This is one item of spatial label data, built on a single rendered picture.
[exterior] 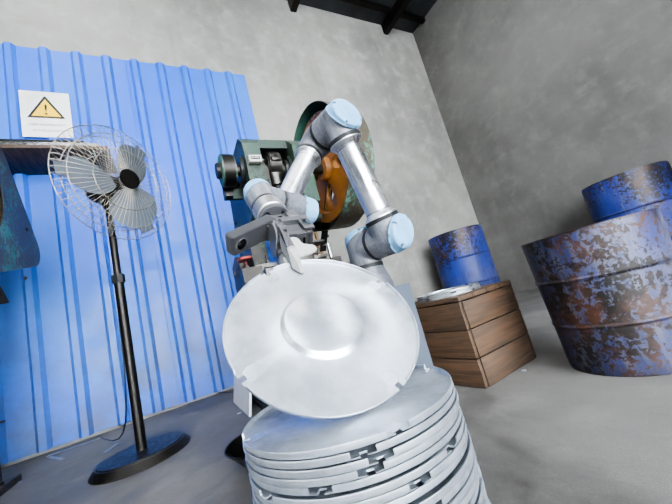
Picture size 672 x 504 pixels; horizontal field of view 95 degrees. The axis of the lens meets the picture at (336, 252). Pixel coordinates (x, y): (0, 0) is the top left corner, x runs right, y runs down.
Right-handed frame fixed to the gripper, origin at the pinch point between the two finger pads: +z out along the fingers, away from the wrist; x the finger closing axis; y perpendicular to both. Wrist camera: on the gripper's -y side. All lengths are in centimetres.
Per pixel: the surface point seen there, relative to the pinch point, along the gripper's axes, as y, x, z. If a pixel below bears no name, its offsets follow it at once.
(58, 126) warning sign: -90, 48, -281
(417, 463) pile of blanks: -0.2, -2.1, 34.1
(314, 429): -6.8, 2.9, 25.2
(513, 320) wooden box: 104, 54, -3
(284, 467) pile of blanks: -11.7, 0.2, 28.4
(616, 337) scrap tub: 98, 30, 26
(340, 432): -5.2, -0.1, 27.8
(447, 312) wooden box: 73, 49, -14
